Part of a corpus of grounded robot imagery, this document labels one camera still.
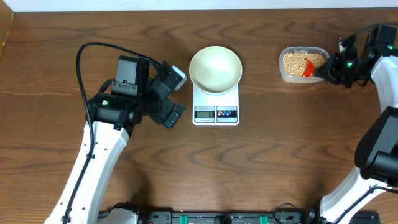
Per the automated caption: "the red plastic measuring scoop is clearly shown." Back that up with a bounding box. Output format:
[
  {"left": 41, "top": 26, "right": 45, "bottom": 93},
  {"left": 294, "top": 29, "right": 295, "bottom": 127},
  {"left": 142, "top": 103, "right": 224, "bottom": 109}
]
[{"left": 302, "top": 58, "right": 315, "bottom": 77}]

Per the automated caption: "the white digital kitchen scale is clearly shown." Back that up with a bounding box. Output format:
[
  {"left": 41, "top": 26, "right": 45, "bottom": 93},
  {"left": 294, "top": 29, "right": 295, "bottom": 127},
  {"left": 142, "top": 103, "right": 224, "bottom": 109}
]
[{"left": 192, "top": 85, "right": 239, "bottom": 126}]

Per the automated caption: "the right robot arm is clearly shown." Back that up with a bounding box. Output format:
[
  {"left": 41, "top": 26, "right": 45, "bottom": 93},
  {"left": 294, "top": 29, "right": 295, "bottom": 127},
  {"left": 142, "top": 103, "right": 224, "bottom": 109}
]
[{"left": 305, "top": 22, "right": 397, "bottom": 224}]

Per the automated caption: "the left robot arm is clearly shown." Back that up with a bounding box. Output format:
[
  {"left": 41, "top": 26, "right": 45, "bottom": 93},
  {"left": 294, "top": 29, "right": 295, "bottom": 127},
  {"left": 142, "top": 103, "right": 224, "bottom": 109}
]
[{"left": 46, "top": 55, "right": 187, "bottom": 223}]

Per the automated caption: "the white round bowl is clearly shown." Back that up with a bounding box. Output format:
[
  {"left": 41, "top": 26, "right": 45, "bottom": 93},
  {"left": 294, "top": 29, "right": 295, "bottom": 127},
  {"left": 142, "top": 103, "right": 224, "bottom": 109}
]
[{"left": 189, "top": 46, "right": 243, "bottom": 94}]

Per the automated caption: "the clear plastic container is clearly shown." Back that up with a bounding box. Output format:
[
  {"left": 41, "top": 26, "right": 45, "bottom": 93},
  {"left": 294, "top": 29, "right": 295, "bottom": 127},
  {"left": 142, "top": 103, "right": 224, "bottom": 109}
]
[{"left": 279, "top": 47, "right": 330, "bottom": 83}]

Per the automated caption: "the soybeans pile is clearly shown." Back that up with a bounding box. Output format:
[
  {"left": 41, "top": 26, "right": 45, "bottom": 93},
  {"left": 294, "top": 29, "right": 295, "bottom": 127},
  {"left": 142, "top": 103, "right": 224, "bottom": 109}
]
[{"left": 282, "top": 53, "right": 325, "bottom": 77}]

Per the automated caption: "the cardboard panel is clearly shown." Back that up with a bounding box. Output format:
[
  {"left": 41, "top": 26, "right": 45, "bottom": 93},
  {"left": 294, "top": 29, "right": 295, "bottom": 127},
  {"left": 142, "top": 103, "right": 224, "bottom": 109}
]
[{"left": 0, "top": 0, "right": 14, "bottom": 55}]

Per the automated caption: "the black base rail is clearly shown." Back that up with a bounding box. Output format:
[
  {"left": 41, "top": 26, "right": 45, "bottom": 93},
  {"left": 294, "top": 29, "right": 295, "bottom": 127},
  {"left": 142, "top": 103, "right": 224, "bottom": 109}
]
[{"left": 96, "top": 210, "right": 382, "bottom": 224}]

